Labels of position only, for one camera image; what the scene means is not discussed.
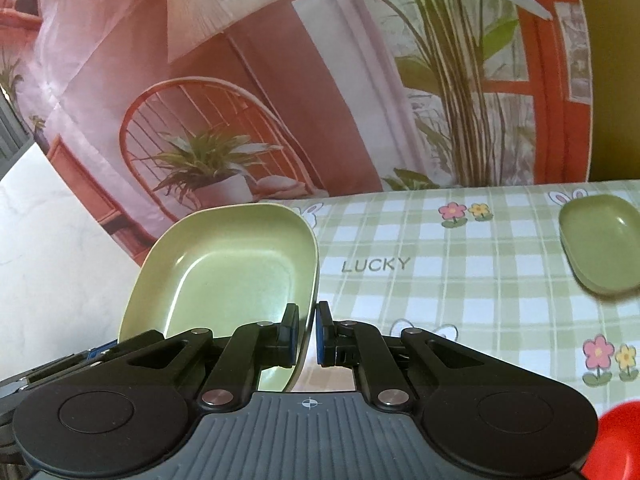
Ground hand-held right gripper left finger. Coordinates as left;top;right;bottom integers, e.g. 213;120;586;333
112;304;301;409

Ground green checked bunny tablecloth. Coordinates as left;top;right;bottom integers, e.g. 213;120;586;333
272;179;640;480

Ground red bowl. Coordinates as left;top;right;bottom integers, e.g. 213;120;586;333
582;401;640;480

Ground green square plate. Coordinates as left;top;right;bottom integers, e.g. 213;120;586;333
117;202;321;393
558;194;640;295

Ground printed wall tapestry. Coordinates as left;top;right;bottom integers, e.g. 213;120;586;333
0;0;593;266

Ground grey ribbed panel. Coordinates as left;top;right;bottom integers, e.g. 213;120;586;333
0;97;35;181

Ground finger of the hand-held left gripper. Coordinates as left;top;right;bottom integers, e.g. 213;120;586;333
20;341;121;387

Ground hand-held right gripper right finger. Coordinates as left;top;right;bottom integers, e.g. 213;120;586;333
314;301;496;409

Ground wooden panel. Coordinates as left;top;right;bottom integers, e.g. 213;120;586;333
570;0;640;183

